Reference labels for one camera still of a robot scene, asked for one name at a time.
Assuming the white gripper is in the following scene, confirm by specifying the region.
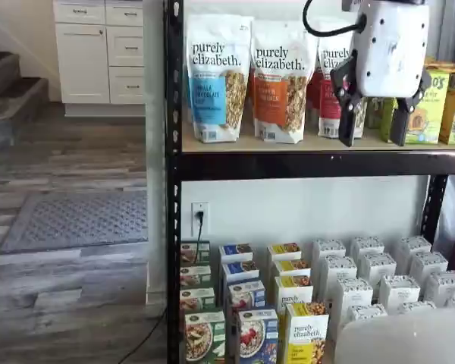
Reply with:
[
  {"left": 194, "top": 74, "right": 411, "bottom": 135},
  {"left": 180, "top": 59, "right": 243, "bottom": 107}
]
[{"left": 329, "top": 0, "right": 434, "bottom": 148}]

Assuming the green Bobo's apple pie box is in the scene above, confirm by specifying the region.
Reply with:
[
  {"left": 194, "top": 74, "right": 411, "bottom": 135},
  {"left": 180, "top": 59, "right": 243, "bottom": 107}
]
[{"left": 366, "top": 67, "right": 450, "bottom": 145}]

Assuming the wooden shelf board with bags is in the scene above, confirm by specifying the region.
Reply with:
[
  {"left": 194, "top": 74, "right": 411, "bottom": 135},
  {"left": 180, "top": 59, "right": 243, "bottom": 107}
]
[{"left": 181, "top": 128, "right": 455, "bottom": 153}]

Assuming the yellow purely elizabeth granola box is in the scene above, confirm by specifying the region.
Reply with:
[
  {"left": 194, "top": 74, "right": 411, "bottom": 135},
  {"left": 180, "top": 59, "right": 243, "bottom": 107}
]
[
  {"left": 271, "top": 259, "right": 312, "bottom": 284},
  {"left": 275, "top": 275, "right": 314, "bottom": 308},
  {"left": 267, "top": 243, "right": 303, "bottom": 266},
  {"left": 285, "top": 302, "right": 330, "bottom": 364}
]

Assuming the blue purely elizabeth granola box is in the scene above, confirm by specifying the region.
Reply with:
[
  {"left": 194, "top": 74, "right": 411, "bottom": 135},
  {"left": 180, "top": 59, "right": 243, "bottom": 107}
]
[
  {"left": 218, "top": 243, "right": 254, "bottom": 266},
  {"left": 221, "top": 260, "right": 260, "bottom": 289}
]

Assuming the wooden shelf board with boxes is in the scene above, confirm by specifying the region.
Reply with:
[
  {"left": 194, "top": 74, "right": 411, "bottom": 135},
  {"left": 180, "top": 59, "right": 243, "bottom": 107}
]
[{"left": 212, "top": 261, "right": 344, "bottom": 364}]

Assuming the green apple cinnamon oatmeal box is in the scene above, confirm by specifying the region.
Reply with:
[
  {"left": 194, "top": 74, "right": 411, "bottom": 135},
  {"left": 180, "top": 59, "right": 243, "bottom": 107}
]
[
  {"left": 180, "top": 265, "right": 212, "bottom": 291},
  {"left": 184, "top": 310, "right": 227, "bottom": 364},
  {"left": 180, "top": 287, "right": 216, "bottom": 314},
  {"left": 180, "top": 240, "right": 212, "bottom": 266}
]

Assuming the red label granola bag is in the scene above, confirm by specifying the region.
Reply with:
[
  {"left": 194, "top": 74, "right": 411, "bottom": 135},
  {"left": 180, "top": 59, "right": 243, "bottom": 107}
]
[{"left": 316, "top": 33, "right": 369, "bottom": 140}]

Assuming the orange label granola bag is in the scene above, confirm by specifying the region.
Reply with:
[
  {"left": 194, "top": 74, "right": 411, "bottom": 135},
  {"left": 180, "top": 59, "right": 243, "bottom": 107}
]
[{"left": 249, "top": 19, "right": 319, "bottom": 145}]

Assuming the blue label granola bag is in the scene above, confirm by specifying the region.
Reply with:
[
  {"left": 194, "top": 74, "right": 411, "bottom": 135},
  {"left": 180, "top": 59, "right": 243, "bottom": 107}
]
[{"left": 185, "top": 14, "right": 255, "bottom": 144}]

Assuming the white kitchen cabinet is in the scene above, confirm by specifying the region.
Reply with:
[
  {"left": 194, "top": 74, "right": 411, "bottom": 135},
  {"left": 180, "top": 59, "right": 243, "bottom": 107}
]
[{"left": 52, "top": 0, "right": 146, "bottom": 117}]

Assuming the grey patterned floor mat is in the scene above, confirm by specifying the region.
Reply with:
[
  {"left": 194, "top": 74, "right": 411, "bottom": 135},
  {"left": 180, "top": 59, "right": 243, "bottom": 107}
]
[{"left": 0, "top": 190, "right": 149, "bottom": 254}]

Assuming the carpeted staircase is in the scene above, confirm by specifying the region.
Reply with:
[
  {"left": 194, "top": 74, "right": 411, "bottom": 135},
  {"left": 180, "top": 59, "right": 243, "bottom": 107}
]
[{"left": 0, "top": 26, "right": 50, "bottom": 124}]

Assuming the black gripper connector cable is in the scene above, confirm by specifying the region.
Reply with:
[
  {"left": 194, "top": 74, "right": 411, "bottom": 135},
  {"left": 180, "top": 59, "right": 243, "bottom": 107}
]
[{"left": 302, "top": 0, "right": 365, "bottom": 39}]

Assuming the white wall outlet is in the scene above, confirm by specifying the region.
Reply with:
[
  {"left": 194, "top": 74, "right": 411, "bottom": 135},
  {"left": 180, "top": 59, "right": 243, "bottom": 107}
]
[{"left": 191, "top": 202, "right": 210, "bottom": 237}]

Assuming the black plug with cable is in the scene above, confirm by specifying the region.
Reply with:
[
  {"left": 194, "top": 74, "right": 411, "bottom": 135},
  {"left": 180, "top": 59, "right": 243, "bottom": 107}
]
[{"left": 195, "top": 210, "right": 206, "bottom": 243}]

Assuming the black metal shelf frame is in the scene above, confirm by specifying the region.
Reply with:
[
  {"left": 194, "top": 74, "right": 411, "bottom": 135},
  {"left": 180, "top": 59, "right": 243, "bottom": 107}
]
[{"left": 165, "top": 0, "right": 455, "bottom": 364}]

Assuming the thin black floor cable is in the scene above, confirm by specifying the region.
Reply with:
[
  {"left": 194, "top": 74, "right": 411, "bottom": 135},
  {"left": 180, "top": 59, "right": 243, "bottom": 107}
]
[{"left": 117, "top": 306, "right": 168, "bottom": 364}]

